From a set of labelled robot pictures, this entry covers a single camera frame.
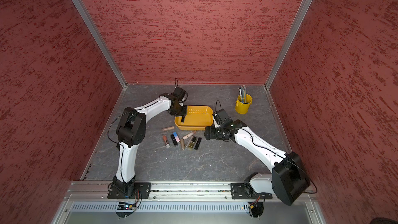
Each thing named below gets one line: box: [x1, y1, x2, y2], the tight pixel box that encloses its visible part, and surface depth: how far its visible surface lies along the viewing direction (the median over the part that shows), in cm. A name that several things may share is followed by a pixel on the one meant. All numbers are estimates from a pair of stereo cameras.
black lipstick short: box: [193, 137, 203, 150], surface depth 91 cm
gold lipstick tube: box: [180, 138, 185, 151], surface depth 91 cm
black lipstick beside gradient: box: [170, 134, 179, 147], surface depth 92 cm
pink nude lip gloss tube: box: [182, 130, 197, 140], surface depth 94 cm
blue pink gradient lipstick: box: [173, 131, 181, 144], surface depth 94 cm
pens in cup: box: [238, 84, 248, 104], surface depth 100 cm
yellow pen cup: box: [234, 93, 253, 115], surface depth 102 cm
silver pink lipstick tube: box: [185, 135, 194, 149], surface depth 91 cm
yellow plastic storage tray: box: [174, 105, 214, 131], surface depth 102 cm
